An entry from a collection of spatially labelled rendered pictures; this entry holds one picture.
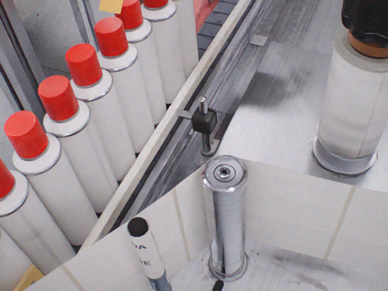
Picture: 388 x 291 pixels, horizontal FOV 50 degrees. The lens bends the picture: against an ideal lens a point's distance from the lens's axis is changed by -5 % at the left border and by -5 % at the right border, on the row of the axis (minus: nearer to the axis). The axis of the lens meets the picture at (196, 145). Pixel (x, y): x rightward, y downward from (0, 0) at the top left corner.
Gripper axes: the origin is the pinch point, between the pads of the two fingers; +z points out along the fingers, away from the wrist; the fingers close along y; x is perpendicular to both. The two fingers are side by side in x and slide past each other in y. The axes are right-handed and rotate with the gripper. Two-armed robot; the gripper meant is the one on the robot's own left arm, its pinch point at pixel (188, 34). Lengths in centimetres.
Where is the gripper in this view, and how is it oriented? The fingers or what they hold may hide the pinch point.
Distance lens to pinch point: 71.5
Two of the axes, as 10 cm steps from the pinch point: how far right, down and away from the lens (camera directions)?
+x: 3.7, -1.7, 9.1
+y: 9.1, 2.6, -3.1
